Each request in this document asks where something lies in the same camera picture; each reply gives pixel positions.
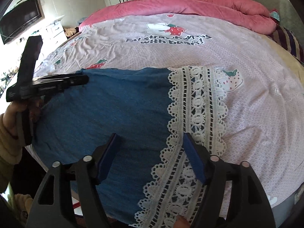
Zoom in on blue denim lace-trimmed pants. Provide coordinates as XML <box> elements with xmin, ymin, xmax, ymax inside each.
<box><xmin>32</xmin><ymin>66</ymin><xmax>228</xmax><ymax>227</ymax></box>

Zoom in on left hand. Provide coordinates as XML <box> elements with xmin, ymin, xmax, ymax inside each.
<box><xmin>2</xmin><ymin>98</ymin><xmax>44</xmax><ymax>141</ymax></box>

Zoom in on white dresser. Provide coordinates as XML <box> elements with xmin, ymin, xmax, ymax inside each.
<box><xmin>36</xmin><ymin>15</ymin><xmax>67</xmax><ymax>55</ymax></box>

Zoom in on green fleece-cuffed left sleeve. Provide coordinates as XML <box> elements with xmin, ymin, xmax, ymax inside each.
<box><xmin>0</xmin><ymin>114</ymin><xmax>22</xmax><ymax>193</ymax></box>

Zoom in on clothes pile on floor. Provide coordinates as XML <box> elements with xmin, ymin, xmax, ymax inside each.
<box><xmin>64</xmin><ymin>27</ymin><xmax>79</xmax><ymax>39</ymax></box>

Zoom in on pink strawberry print bedsheet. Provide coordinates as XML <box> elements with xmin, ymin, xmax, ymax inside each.
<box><xmin>32</xmin><ymin>14</ymin><xmax>303</xmax><ymax>227</ymax></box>

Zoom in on striped pillow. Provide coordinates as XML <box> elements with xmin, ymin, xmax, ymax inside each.
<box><xmin>268</xmin><ymin>25</ymin><xmax>303</xmax><ymax>65</ymax></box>

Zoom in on pink quilt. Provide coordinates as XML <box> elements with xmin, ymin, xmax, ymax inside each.
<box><xmin>79</xmin><ymin>0</ymin><xmax>277</xmax><ymax>35</ymax></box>

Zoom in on grey headboard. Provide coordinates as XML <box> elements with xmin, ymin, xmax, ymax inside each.
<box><xmin>253</xmin><ymin>0</ymin><xmax>304</xmax><ymax>47</ymax></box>

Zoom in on wall-mounted black television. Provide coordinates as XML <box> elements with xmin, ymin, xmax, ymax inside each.
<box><xmin>1</xmin><ymin>0</ymin><xmax>42</xmax><ymax>45</ymax></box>

